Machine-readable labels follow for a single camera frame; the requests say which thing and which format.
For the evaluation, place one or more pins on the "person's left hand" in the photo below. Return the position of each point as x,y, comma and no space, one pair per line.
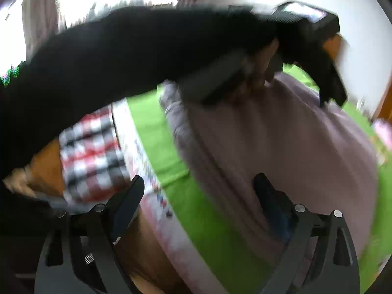
255,67

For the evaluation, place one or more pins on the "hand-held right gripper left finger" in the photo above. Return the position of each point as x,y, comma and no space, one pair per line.
124,214

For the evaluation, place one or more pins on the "wooden bedside cabinet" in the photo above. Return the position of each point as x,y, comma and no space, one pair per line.
384,104

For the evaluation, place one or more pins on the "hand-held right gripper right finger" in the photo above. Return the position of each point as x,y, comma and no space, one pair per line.
275,214

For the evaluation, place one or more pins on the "wooden headboard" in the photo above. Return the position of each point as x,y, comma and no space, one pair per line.
335,50

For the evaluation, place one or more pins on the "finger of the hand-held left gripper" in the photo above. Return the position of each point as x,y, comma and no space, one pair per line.
330,79

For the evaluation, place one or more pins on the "person's left forearm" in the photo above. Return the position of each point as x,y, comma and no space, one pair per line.
122,52

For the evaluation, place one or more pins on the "red black plaid bedsheet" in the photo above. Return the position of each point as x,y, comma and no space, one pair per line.
88,153

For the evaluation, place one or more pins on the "green blanket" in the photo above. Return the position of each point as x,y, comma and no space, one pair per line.
190,214

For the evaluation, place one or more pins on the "purple pants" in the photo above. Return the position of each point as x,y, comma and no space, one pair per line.
275,134

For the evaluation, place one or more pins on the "wooden bed frame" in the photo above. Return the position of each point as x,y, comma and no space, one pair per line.
147,251

